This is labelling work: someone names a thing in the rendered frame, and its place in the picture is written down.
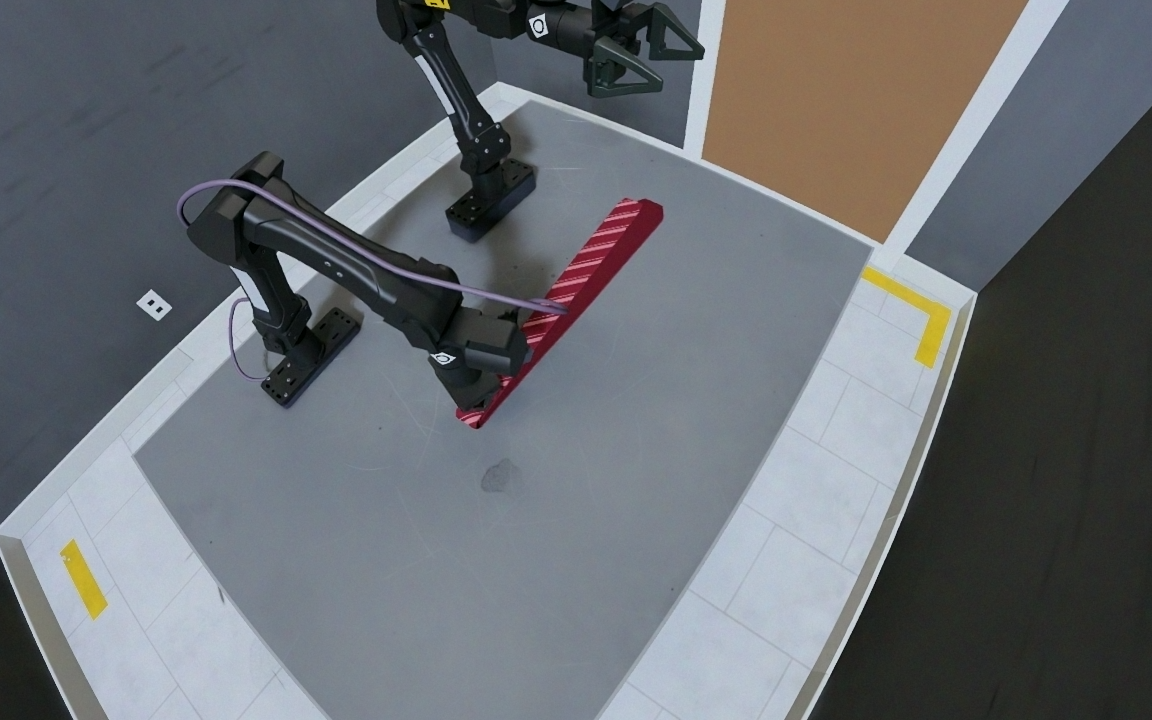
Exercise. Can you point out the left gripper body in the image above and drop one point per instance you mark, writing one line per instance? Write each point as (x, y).
(603, 22)

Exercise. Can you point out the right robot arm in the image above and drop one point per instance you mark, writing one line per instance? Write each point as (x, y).
(281, 219)

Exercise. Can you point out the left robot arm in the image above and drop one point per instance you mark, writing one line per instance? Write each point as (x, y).
(483, 141)

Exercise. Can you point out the red striped necktie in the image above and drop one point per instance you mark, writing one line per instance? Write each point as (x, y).
(616, 240)

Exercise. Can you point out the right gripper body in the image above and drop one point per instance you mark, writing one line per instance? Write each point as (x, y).
(466, 385)

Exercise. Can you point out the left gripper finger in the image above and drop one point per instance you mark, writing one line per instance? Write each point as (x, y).
(606, 51)
(662, 17)

